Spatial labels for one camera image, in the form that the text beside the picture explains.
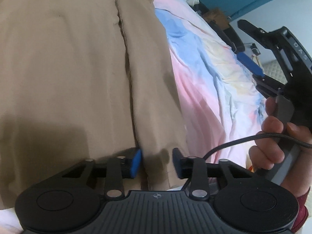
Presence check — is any pastel tie-dye blanket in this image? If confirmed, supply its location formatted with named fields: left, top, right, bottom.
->
left=0, top=0, right=270, bottom=234

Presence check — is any person's right hand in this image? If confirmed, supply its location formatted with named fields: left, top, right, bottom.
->
left=249, top=97, right=312, bottom=198

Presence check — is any black sofa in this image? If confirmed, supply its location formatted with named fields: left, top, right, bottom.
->
left=195, top=0, right=245, bottom=53

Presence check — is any black braided cable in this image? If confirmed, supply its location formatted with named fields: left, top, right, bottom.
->
left=203, top=132, right=312, bottom=162

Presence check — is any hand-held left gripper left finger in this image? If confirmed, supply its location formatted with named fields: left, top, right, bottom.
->
left=44, top=148, right=143, bottom=199

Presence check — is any brown paper bag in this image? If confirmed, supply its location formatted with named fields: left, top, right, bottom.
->
left=202, top=8, right=230, bottom=29

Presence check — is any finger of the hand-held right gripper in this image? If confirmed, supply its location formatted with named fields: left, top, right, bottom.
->
left=236, top=53, right=284, bottom=98
left=238, top=19, right=289, bottom=51

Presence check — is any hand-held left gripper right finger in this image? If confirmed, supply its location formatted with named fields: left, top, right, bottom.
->
left=172, top=147, right=269, bottom=199

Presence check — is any tan hoodie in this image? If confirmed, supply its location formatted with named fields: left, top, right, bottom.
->
left=0, top=0, right=193, bottom=211

